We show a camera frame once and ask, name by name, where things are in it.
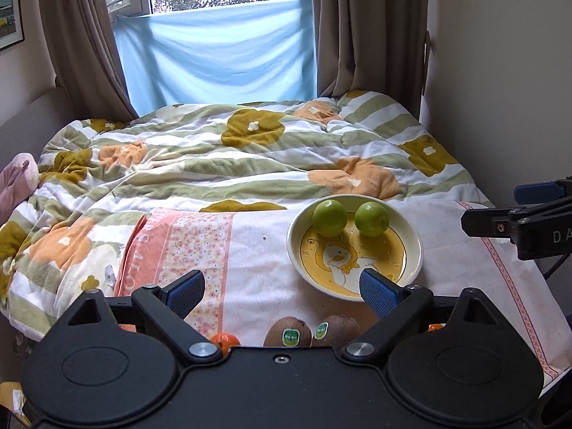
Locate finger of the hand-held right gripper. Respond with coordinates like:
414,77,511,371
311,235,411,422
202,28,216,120
461,201,555,241
514,179,572,208

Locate black cable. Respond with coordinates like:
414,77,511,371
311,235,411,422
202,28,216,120
542,257,570,278

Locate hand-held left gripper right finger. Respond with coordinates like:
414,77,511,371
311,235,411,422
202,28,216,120
340,268,494,365

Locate pink floral towel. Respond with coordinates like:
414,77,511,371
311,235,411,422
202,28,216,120
114,199,561,378

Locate beige headboard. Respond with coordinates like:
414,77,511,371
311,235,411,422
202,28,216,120
0,86,79,175

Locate cream bowl with duck print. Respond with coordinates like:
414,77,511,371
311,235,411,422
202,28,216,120
286,195,424,303

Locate light blue cloth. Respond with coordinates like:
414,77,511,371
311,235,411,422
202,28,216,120
114,0,319,117

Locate floral striped quilt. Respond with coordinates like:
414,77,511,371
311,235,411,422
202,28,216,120
0,90,494,340

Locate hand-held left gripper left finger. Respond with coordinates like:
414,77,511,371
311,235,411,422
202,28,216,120
66,270,224,365

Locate brown curtain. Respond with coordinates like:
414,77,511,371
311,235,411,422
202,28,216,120
36,0,139,121
308,0,430,99

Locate cardboard box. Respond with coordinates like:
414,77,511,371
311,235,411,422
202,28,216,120
0,380,32,429

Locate green apple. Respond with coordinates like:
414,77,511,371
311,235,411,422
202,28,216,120
354,201,390,237
312,199,347,237

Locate pink plush pillow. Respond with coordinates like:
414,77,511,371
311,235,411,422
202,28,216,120
0,153,40,215

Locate brown kiwi with green sticker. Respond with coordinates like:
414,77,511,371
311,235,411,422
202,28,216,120
263,316,314,348
311,315,362,348

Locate framed wall picture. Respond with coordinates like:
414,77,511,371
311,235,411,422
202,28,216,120
0,0,24,52

